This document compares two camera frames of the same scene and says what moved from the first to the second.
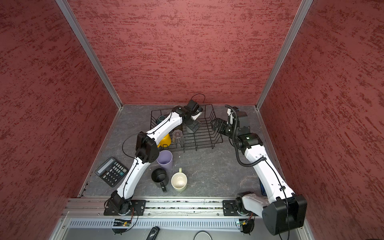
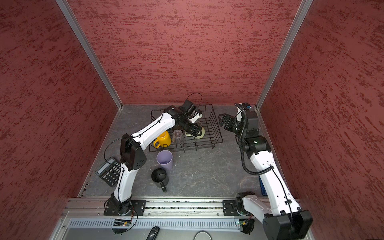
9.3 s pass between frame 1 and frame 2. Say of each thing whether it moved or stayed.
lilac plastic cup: stayed
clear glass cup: stayed
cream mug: moved
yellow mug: stayed
